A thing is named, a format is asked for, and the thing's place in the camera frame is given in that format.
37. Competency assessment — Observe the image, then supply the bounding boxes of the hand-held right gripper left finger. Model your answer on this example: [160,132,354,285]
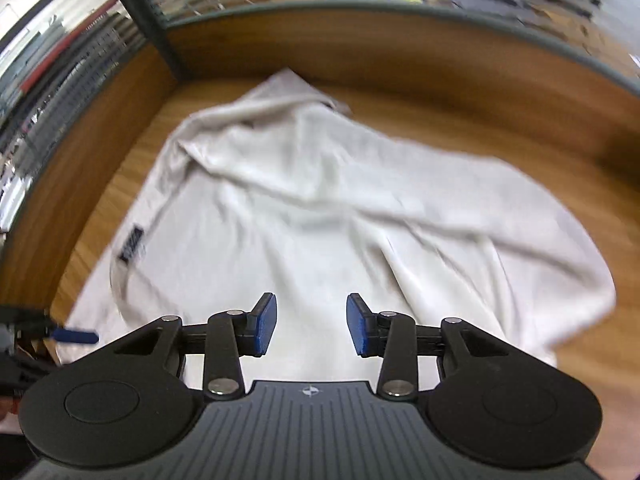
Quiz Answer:
[116,292,278,402]

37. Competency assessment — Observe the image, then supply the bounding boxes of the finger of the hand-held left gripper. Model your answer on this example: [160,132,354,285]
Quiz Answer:
[0,305,99,346]
[0,354,58,399]

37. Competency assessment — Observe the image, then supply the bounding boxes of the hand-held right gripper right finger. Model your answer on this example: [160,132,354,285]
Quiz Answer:
[346,292,508,402]

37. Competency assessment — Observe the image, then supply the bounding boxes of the off-white t-shirt black label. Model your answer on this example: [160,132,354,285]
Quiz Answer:
[57,67,618,396]

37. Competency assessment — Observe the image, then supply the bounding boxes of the dark partition corner post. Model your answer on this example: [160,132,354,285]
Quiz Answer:
[97,0,183,81]

